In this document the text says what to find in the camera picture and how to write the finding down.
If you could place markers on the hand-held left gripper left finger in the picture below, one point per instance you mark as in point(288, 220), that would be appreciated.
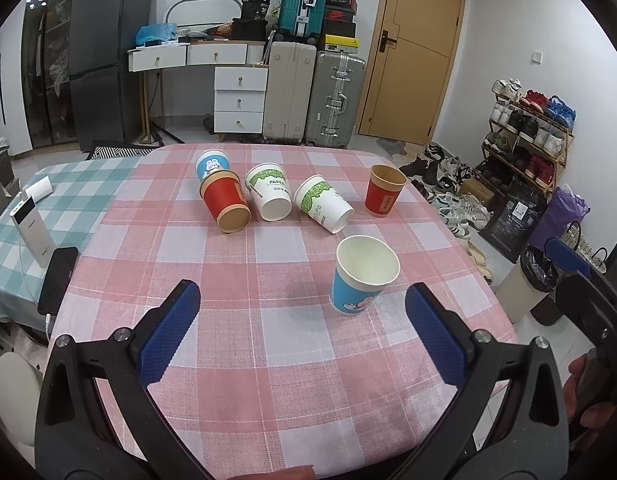
point(171, 332)

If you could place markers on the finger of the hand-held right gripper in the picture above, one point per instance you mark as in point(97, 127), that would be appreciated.
point(568, 255)

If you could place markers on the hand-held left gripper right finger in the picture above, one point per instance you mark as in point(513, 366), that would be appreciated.
point(436, 335)

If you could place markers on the white green paper cup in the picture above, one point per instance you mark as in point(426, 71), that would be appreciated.
point(269, 192)
point(322, 204)

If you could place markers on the blue cartoon paper cup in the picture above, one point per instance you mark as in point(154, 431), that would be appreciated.
point(356, 295)

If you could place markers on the red paper cup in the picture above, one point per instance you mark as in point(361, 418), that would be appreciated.
point(226, 200)
point(383, 195)

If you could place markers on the blue bunny paper cup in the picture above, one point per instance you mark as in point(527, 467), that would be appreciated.
point(212, 162)

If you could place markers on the person's right hand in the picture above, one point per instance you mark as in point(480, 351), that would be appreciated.
point(576, 395)

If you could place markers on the person's left hand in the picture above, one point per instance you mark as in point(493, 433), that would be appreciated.
point(283, 474)

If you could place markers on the woven basket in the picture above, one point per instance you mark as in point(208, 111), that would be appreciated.
point(576, 237)

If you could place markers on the purple plastic bag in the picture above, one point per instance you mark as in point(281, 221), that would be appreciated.
point(561, 215)

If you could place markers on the white trash bin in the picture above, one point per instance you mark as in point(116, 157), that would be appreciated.
point(518, 290)

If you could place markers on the black paper bag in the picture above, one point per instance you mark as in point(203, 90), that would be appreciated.
point(513, 220)

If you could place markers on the beige slippers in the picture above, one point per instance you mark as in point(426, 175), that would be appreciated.
point(481, 260)

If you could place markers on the wooden shoe rack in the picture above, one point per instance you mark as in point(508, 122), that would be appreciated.
point(563, 157)

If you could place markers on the pink checked tablecloth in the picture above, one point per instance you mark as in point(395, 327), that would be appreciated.
point(268, 360)

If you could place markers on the cardboard box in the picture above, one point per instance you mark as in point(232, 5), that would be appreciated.
point(476, 190)

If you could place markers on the black smartphone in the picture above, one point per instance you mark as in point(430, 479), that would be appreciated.
point(58, 280)

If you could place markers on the pile of floor shoes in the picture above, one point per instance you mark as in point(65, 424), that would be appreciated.
point(453, 200)

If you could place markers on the shoe rack with shoes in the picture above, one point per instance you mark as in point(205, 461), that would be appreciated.
point(528, 127)

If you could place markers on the teal checked tablecloth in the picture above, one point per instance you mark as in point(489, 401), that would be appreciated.
point(78, 200)

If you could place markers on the white stool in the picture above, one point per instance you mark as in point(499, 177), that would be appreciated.
point(13, 395)

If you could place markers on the white power bank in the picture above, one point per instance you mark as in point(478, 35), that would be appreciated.
point(31, 232)

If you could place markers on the striped floor mat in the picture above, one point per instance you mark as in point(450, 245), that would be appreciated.
point(121, 151)

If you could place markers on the grey doormat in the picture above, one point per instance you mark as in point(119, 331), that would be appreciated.
point(394, 147)

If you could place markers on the small white box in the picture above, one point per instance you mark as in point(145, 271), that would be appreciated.
point(38, 189)

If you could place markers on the white drawer unit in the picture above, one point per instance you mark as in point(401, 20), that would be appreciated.
point(239, 102)

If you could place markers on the silver suitcase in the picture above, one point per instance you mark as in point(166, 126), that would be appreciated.
point(333, 100)

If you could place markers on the wooden door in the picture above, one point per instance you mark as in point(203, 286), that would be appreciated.
point(413, 50)

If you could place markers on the beige suitcase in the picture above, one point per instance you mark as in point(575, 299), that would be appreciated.
point(288, 90)

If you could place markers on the white vanity desk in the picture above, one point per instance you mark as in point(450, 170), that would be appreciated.
point(188, 54)

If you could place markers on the black refrigerator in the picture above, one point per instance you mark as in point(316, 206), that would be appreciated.
point(108, 60)

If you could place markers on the glass door cabinet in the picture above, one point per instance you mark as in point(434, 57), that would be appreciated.
point(48, 60)

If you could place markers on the blue plastic bag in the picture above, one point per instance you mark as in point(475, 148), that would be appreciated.
point(156, 34)

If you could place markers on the black yellow shoe box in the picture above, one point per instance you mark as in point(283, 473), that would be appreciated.
point(339, 43)

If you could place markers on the arched vanity mirror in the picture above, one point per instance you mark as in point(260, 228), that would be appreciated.
point(203, 15)

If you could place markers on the red black shoe box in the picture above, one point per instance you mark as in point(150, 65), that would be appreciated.
point(338, 22)

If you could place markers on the white light switch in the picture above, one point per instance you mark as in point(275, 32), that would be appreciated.
point(537, 57)

